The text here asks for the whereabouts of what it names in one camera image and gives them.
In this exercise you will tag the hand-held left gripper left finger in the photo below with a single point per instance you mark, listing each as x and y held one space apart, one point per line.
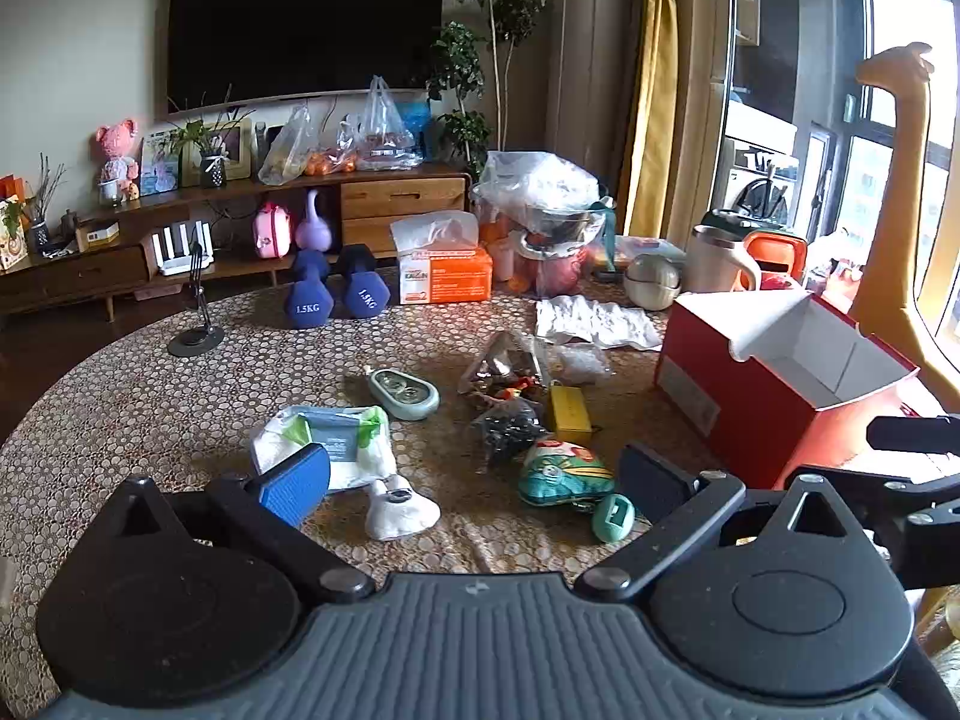
292 480

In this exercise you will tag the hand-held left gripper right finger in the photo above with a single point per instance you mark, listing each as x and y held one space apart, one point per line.
652 484

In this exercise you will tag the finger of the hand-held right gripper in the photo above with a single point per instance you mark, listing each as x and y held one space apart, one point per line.
885 481
907 433

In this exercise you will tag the wet wipes pack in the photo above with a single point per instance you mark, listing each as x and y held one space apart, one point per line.
337 439

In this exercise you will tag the green patterned pouch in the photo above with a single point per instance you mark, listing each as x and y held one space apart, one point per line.
562 476

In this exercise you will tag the red cardboard box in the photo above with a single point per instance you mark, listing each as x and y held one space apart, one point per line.
720 382

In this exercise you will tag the clear bag with white contents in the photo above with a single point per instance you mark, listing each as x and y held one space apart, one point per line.
581 364

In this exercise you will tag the clear bag of black items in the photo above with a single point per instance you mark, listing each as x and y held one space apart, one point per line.
510 427

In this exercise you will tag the silver foil snack bag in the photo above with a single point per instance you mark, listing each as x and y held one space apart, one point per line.
502 356

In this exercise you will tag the pale green oval case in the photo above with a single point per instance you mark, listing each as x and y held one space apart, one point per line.
401 394

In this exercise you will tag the black phone stand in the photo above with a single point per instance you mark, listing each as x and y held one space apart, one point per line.
193 341

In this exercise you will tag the crumpled white paper towel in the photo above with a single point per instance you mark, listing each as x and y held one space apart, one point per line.
592 319

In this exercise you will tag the blue dumbbell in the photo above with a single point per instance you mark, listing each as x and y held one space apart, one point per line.
304 304
364 292

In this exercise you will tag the cream round lidded bowl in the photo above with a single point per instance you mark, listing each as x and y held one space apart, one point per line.
652 281

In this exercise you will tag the cream mug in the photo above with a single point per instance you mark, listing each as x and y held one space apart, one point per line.
712 262

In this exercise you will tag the yellow giraffe figure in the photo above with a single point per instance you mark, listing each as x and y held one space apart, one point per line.
907 202

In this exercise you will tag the clear storage box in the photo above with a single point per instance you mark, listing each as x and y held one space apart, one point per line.
660 247

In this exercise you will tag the small pink backpack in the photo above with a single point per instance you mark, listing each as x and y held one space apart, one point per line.
270 232

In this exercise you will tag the white router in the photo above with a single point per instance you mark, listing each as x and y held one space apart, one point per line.
180 255

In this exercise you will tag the purple kettlebell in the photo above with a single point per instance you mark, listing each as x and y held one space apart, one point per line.
313 229

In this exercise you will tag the orange tissue box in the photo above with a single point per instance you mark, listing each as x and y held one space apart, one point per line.
450 277

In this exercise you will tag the washing machine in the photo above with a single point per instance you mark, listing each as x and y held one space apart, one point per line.
757 199

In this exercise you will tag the wooden television cabinet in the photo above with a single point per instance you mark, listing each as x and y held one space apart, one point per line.
397 195

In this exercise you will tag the small white yellow box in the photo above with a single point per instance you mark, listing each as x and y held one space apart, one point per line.
101 236

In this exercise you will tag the bag of oranges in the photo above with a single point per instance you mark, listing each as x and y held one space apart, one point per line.
330 163

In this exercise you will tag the small potted plant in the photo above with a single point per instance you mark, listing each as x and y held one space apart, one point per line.
212 169

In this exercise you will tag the large clear bag with pot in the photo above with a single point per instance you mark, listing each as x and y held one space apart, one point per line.
540 180

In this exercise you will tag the clear bag of fruit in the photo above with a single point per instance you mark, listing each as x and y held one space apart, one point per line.
285 150

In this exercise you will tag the dark vase with twigs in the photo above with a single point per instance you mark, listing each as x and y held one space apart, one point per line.
39 232

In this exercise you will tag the white plastic bag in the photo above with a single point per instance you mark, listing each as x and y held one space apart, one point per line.
382 127

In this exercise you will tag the orange gift bag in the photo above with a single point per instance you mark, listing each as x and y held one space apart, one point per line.
11 232

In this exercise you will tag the pink bear figure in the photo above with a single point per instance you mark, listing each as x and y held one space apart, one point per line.
118 146

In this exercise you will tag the blue plastic pack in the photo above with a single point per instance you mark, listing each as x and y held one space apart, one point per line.
415 116

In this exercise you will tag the yellow curtain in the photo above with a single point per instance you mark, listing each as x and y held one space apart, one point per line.
660 90

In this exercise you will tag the tall indoor plant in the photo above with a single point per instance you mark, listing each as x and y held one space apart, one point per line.
457 64

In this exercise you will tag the black television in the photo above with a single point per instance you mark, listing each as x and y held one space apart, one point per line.
300 30

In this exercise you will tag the light wooden photo frame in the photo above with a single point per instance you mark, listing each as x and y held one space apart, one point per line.
232 146

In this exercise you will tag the blue picture frame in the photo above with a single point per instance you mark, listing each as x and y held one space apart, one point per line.
159 165

